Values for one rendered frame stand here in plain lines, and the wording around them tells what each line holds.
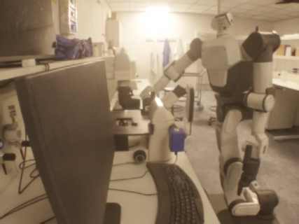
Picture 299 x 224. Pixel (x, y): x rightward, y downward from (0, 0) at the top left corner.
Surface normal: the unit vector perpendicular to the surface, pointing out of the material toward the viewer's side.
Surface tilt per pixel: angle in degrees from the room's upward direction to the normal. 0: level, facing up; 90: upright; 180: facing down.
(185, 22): 90
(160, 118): 86
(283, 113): 90
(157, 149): 90
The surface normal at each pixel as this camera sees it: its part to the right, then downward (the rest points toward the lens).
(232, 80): -0.31, 0.44
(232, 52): -0.34, 0.23
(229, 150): -0.05, 0.29
